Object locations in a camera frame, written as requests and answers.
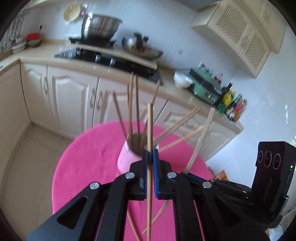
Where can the wooden chopstick diagonal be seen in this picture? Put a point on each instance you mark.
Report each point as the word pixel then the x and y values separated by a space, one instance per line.
pixel 157 215

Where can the white bowl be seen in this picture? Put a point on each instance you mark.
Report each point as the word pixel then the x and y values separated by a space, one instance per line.
pixel 181 80

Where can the wooden chopstick long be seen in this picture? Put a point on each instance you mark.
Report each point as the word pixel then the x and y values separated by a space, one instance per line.
pixel 149 168

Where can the pink table cloth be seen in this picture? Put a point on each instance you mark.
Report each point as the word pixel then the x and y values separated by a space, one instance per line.
pixel 93 156

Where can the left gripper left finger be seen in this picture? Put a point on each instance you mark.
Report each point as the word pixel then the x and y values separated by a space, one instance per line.
pixel 99 211

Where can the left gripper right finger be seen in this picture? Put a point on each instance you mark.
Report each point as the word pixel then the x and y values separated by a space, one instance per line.
pixel 169 185

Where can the red container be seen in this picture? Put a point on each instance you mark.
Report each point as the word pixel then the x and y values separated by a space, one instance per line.
pixel 33 36

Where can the yellow green oil bottle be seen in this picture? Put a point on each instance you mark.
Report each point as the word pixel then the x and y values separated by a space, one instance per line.
pixel 226 100

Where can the green electric grill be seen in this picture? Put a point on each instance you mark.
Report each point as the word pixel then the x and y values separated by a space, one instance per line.
pixel 204 86

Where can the round cream steamer plate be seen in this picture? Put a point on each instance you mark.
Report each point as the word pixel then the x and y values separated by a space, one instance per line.
pixel 72 12

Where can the black induction cooker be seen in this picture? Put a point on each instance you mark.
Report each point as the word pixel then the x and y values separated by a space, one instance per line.
pixel 99 42

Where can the black gas hob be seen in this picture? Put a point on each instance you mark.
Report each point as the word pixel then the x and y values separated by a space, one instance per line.
pixel 111 61

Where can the steel wok with lid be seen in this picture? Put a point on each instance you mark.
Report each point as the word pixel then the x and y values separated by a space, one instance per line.
pixel 138 46

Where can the steel stock pot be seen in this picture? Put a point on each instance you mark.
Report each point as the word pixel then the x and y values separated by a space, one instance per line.
pixel 99 26

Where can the red cap sauce bottle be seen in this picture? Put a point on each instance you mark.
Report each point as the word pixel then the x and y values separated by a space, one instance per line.
pixel 238 111

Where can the pink cup holder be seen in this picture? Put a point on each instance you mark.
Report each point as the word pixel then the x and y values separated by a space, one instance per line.
pixel 130 154

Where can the dark sauce bottle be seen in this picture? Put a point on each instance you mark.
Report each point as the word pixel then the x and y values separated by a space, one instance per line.
pixel 233 105

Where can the orange snack package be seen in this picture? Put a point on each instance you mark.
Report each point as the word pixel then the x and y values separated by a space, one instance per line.
pixel 221 175

